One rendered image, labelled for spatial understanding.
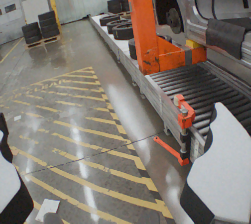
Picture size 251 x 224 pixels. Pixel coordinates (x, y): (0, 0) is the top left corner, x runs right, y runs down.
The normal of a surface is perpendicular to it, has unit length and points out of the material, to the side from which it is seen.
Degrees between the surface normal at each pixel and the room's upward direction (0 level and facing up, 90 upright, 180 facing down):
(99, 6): 90
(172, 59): 90
